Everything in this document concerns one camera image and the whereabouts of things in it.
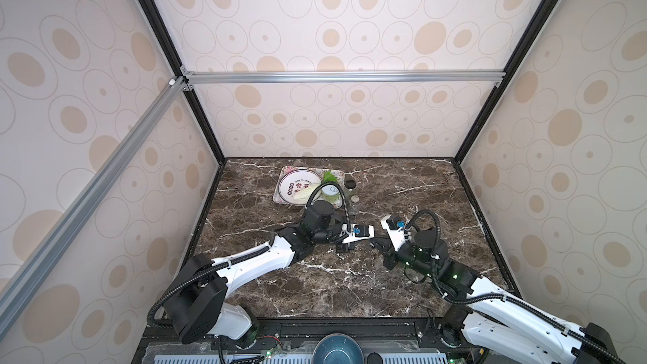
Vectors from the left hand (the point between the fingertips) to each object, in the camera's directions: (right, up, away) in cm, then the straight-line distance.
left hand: (374, 233), depth 73 cm
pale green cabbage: (-23, +10, +29) cm, 39 cm away
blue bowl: (-11, -32, -2) cm, 34 cm away
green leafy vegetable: (-13, +17, +30) cm, 37 cm away
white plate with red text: (-28, +16, +37) cm, 50 cm away
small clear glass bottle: (-3, +5, +25) cm, 25 cm away
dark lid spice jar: (-5, +14, +27) cm, 31 cm away
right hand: (0, -2, +3) cm, 4 cm away
